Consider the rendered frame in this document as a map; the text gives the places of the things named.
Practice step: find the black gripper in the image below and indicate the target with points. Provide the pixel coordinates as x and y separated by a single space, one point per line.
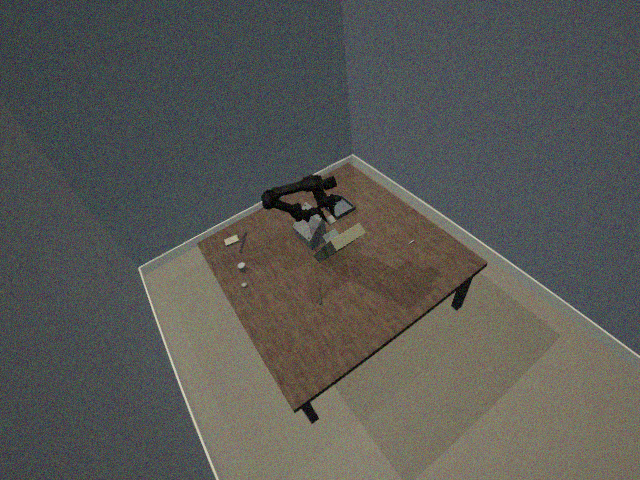
313 211

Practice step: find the beige service panel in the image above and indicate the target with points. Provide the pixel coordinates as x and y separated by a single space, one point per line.
339 242

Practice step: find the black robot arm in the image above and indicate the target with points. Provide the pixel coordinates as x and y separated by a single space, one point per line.
308 183

